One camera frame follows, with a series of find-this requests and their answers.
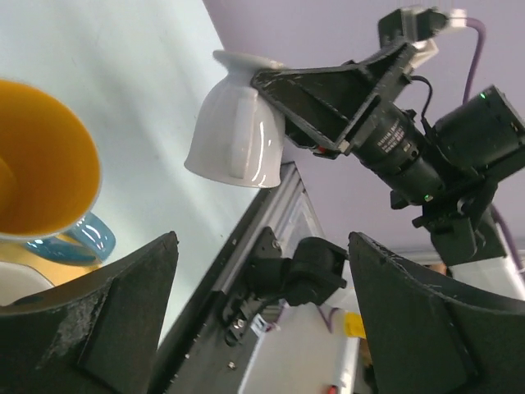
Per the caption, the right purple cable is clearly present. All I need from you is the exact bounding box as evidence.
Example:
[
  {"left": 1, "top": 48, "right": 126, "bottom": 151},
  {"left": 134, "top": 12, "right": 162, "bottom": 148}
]
[{"left": 461, "top": 17, "right": 525, "bottom": 272}]

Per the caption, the light grey mug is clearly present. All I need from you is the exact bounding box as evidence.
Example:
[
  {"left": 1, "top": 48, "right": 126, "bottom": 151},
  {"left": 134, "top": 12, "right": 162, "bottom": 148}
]
[{"left": 185, "top": 50, "right": 285, "bottom": 188}]

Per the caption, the yellow tray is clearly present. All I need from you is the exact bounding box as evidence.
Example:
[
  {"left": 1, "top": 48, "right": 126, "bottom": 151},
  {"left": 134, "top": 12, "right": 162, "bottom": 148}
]
[{"left": 47, "top": 258, "right": 102, "bottom": 285}]

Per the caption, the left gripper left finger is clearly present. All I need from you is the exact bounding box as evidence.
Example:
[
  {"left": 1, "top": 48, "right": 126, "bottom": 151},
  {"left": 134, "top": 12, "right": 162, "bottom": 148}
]
[{"left": 1, "top": 231, "right": 179, "bottom": 393}]

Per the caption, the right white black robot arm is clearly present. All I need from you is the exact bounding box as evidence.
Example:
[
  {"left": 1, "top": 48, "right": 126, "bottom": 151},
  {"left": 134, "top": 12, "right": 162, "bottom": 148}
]
[{"left": 251, "top": 39, "right": 524, "bottom": 267}]

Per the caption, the dark grey mug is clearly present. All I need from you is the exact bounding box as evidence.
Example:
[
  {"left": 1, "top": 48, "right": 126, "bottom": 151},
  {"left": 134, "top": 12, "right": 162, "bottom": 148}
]
[{"left": 0, "top": 262, "right": 54, "bottom": 306}]

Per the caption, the blue butterfly mug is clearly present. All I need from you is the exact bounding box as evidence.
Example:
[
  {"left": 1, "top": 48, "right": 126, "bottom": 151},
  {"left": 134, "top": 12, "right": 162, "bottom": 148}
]
[{"left": 1, "top": 80, "right": 116, "bottom": 266}]

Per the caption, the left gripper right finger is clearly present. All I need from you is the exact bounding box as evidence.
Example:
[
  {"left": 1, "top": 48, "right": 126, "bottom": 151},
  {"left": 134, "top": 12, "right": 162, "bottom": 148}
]
[{"left": 349, "top": 232, "right": 524, "bottom": 393}]

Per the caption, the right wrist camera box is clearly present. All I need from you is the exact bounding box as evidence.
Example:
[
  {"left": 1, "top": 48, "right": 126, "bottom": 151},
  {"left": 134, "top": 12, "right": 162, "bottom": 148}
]
[{"left": 377, "top": 5, "right": 467, "bottom": 70}]

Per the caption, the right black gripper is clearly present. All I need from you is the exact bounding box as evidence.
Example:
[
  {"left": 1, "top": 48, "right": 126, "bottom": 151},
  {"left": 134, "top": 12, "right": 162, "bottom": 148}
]
[{"left": 251, "top": 40, "right": 417, "bottom": 158}]

